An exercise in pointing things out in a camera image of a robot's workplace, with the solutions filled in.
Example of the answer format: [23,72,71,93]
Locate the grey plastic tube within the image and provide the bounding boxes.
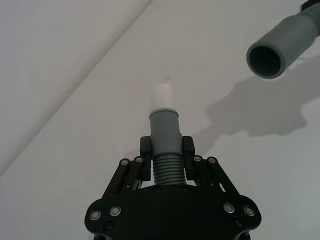
[245,5,320,81]

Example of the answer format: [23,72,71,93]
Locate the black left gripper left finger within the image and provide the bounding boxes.
[104,135,153,200]

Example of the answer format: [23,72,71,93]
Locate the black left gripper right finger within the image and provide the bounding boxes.
[181,135,241,198]

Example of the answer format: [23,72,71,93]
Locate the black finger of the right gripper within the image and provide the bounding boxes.
[299,0,320,12]

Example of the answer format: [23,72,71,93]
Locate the grey ribbed hose white tip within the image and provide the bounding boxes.
[148,82,186,186]

